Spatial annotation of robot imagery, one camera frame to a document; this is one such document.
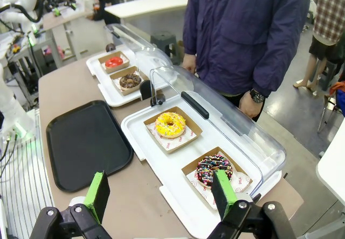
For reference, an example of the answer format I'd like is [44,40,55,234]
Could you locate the chocolate donut with nuts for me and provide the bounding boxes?
[119,73,142,89]

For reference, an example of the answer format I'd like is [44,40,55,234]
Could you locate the yellow sprinkled donut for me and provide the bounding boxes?
[155,111,187,139]

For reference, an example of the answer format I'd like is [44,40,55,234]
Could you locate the black plastic serving tray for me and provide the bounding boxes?
[45,100,135,193]

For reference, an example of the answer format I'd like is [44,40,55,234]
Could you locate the white curved table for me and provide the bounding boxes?
[104,0,190,19]

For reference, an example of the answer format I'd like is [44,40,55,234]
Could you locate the white printed paper liner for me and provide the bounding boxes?
[147,122,198,149]
[186,165,249,210]

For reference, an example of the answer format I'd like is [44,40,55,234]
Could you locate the brown cardboard donut tray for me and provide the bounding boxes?
[143,106,203,154]
[181,146,253,197]
[98,51,130,75]
[109,66,149,97]

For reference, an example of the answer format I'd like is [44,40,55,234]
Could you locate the large white display tray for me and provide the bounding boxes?
[120,99,283,237]

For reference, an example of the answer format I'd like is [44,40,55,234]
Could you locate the person's left hand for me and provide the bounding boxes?
[239,90,264,120]

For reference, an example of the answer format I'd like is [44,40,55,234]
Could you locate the red glazed donut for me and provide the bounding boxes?
[105,57,125,68]

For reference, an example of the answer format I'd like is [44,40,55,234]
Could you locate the person in plaid shirt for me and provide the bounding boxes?
[293,0,345,96]

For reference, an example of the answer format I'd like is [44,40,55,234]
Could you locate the grey plastic stool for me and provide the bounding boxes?
[150,31,181,65]

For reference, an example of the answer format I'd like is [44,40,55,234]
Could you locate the white side table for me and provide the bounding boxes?
[315,125,345,206]

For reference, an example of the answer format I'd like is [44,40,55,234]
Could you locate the metal frame chair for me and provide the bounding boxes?
[317,80,345,133]

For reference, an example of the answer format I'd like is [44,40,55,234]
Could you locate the black wristwatch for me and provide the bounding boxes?
[249,88,266,104]

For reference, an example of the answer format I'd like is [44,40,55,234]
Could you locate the black lid hinge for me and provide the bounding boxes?
[139,79,166,107]

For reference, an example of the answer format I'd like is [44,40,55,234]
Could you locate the person's right hand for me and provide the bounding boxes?
[182,53,197,74]

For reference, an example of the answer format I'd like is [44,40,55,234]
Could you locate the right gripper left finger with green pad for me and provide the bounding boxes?
[29,170,114,239]

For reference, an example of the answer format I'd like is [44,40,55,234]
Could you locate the person in navy jacket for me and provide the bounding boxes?
[182,0,312,96]

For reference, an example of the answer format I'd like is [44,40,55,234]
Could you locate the clear dome lid black handle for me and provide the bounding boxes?
[149,66,287,194]

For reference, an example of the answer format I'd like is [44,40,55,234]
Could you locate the chocolate donut colourful sprinkles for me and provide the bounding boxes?
[196,154,234,187]

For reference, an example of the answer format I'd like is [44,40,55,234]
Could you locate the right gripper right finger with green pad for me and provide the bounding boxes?
[207,168,297,239]

